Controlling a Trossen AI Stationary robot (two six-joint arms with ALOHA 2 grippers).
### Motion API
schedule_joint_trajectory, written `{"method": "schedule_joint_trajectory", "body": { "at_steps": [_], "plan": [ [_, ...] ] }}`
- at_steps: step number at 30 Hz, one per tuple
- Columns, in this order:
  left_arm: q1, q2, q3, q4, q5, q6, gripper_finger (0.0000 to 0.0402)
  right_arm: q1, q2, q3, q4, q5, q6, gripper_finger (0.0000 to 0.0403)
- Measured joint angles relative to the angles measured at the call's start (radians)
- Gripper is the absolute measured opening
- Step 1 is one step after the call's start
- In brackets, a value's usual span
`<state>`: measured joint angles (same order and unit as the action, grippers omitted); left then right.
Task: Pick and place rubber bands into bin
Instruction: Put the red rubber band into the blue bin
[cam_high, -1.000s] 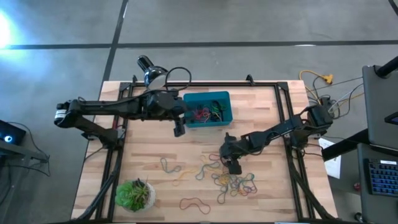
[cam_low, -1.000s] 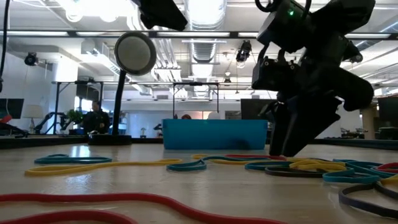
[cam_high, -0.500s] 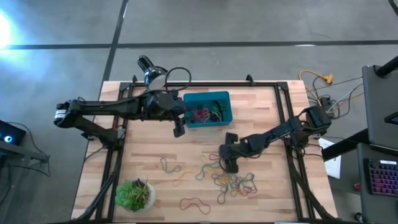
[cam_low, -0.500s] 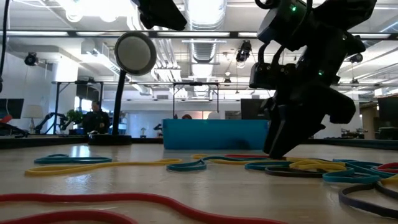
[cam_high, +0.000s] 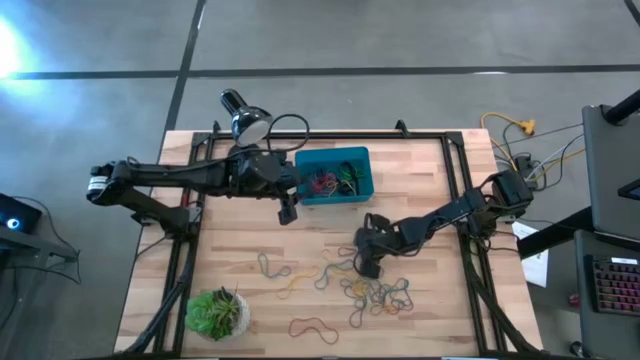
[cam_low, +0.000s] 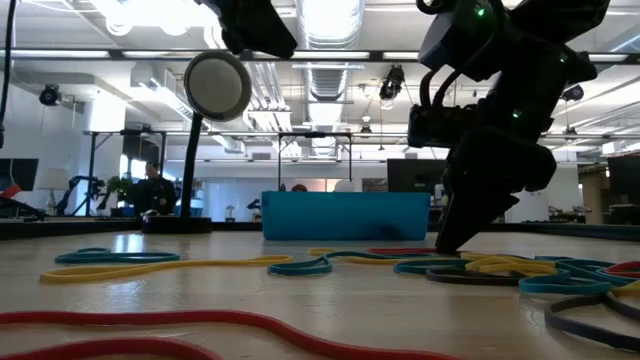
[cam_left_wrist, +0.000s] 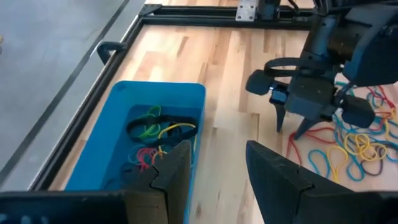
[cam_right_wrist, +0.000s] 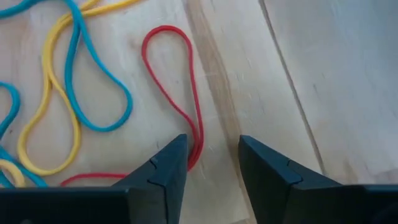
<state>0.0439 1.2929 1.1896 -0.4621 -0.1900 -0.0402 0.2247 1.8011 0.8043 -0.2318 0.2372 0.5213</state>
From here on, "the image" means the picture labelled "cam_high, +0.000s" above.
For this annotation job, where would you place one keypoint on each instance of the dark purple rubber band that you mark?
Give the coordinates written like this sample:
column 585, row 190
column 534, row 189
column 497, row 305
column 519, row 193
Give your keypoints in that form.
column 356, row 324

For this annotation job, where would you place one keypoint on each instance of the black power strip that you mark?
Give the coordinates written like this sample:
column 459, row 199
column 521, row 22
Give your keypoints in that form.
column 525, row 161

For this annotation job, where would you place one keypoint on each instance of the long red rubber band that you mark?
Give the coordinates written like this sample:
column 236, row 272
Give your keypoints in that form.
column 312, row 319

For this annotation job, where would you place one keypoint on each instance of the black box with blue light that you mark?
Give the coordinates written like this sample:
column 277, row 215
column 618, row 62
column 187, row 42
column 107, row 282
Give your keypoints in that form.
column 20, row 212

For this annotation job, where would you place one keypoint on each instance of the green rubber band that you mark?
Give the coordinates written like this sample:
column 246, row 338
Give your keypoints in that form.
column 350, row 172

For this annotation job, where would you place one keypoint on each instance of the black floor stand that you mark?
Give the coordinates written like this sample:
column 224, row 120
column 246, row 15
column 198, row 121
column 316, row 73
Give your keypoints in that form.
column 45, row 247

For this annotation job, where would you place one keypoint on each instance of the grey side table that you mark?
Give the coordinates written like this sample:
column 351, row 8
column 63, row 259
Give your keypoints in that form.
column 607, row 170

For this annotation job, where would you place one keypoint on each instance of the black frame clamp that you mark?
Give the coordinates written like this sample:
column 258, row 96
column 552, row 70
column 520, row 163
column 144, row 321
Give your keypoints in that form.
column 216, row 127
column 401, row 127

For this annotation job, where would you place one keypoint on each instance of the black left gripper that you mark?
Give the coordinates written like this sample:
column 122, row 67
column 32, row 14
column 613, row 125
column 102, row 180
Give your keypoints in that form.
column 262, row 172

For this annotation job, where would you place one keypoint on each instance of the black aluminium table frame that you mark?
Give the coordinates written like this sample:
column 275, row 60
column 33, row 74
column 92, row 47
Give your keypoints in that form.
column 375, row 135

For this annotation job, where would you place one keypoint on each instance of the dark side desk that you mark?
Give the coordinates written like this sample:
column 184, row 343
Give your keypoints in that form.
column 600, row 335

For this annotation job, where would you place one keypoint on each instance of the blue plastic bin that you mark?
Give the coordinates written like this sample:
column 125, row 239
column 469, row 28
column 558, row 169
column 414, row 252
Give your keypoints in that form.
column 305, row 160

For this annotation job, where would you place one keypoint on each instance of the yellow rubber band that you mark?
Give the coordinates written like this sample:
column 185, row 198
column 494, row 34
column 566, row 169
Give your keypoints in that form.
column 300, row 276
column 327, row 256
column 376, row 311
column 361, row 290

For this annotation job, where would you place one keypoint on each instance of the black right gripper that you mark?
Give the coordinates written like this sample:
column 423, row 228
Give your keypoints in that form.
column 380, row 237

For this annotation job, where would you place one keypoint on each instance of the small black rubber band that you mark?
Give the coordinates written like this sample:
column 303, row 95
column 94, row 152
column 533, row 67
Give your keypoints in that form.
column 344, row 190

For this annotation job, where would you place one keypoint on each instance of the black desk lamp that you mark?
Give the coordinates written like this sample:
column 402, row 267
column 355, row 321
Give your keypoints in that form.
column 247, row 120

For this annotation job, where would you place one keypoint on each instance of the white paper sheet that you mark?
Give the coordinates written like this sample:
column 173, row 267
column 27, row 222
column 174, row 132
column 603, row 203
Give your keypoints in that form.
column 537, row 265

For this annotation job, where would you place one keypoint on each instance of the backlit computer keyboard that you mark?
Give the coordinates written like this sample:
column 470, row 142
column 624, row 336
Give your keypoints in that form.
column 617, row 287

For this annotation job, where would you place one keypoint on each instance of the black desk bar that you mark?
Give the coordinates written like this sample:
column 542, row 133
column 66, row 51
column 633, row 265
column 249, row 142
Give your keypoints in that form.
column 555, row 232

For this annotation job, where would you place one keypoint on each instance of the potted green plant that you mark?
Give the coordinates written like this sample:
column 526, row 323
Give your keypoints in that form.
column 215, row 312

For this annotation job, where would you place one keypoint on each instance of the black pole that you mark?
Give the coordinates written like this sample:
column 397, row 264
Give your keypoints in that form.
column 622, row 111

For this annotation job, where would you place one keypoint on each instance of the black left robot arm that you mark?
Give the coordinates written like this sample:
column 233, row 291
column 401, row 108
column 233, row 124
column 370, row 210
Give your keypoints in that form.
column 165, row 175

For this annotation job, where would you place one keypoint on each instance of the small red object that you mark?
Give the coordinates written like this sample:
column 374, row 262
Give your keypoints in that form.
column 574, row 300

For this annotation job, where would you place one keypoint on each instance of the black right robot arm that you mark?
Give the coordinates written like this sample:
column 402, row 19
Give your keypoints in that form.
column 450, row 215

